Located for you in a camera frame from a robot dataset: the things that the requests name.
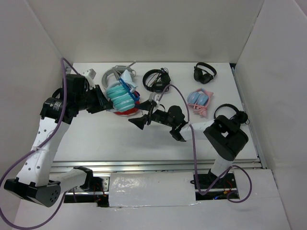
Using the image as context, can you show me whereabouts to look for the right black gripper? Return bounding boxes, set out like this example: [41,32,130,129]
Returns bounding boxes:
[129,99,176,129]

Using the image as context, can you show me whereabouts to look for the blue earphones with cable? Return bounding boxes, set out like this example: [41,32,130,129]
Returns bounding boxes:
[118,78,140,102]

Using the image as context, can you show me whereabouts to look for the red and black headphones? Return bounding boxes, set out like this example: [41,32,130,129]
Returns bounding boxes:
[112,91,140,115]

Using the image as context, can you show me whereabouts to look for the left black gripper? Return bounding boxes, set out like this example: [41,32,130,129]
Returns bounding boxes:
[75,84,113,114]

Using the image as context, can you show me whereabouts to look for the teal cat-ear headphones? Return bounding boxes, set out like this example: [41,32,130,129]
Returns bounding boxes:
[106,71,137,112]

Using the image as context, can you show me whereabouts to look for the black on-ear headphones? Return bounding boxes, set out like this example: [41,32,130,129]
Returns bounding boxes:
[193,62,217,84]

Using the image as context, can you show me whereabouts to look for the grey white gaming headset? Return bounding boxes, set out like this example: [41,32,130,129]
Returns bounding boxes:
[101,61,136,89]

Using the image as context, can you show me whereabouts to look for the black headset with cable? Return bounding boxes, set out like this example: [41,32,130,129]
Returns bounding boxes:
[142,68,171,93]

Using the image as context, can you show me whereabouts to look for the black thin-band headphones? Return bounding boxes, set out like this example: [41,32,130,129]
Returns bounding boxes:
[213,103,249,125]

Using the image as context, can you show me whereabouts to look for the white taped cover plate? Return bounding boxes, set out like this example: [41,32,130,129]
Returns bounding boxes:
[108,172,196,207]

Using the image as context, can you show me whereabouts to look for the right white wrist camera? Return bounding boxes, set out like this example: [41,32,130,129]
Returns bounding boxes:
[148,92,160,107]

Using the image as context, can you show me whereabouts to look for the pink and blue headphones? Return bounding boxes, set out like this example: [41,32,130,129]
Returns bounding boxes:
[187,88,214,117]

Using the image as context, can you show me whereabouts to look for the aluminium rail frame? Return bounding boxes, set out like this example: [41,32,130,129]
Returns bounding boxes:
[51,62,262,173]

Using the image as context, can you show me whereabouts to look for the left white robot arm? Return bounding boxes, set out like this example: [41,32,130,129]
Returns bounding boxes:
[4,74,111,207]

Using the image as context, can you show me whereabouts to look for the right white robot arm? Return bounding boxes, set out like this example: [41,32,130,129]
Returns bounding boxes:
[129,101,248,188]

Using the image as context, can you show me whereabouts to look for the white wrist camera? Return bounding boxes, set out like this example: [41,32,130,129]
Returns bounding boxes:
[148,92,160,107]
[83,69,96,80]

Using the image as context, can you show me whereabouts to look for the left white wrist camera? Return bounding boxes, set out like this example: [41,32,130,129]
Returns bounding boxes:
[83,69,96,80]

